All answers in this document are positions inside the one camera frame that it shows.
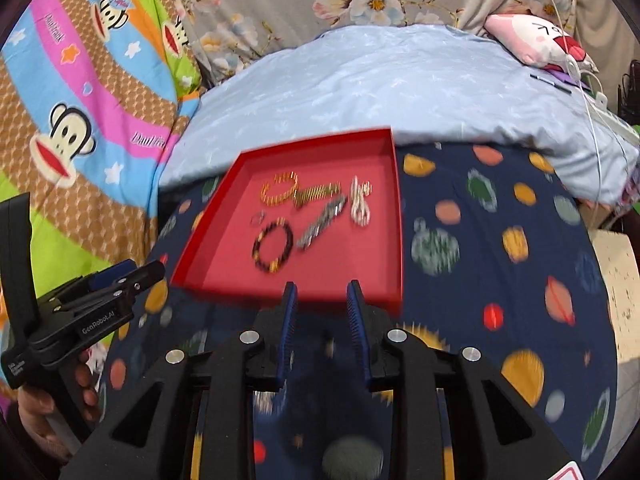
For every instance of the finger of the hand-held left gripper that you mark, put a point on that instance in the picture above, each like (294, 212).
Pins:
(135, 282)
(115, 272)

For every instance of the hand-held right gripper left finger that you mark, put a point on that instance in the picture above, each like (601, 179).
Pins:
(287, 322)

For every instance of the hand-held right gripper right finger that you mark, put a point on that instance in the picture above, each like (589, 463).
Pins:
(357, 325)

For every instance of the red cardboard box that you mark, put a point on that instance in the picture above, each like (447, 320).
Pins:
(340, 270)

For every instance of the silver metal watch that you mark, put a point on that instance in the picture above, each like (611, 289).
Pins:
(322, 225)

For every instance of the small rings and earrings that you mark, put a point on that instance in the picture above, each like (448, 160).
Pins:
(252, 220)

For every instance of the gold cuff bangle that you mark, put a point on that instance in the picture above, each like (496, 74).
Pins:
(272, 199)

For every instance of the person's left hand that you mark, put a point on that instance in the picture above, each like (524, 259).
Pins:
(37, 425)

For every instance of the colourful monkey printed blanket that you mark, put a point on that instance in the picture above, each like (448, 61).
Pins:
(100, 160)

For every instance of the navy planet printed bed sheet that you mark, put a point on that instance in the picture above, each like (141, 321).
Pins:
(475, 270)

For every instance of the light blue duvet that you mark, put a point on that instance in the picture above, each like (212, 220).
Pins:
(375, 85)

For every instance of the white board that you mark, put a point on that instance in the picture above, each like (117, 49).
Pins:
(620, 285)

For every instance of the black pen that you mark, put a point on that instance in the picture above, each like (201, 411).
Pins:
(550, 83)

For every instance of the grey floral cloth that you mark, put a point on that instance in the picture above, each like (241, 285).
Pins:
(280, 0)

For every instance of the white charger plug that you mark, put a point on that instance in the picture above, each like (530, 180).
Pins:
(600, 104)

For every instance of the pink cartoon pillow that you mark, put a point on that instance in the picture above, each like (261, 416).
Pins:
(530, 40)

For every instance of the dark red metal chair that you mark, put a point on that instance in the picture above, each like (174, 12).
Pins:
(630, 95)

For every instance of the beige curtain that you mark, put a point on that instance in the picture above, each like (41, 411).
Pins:
(605, 25)

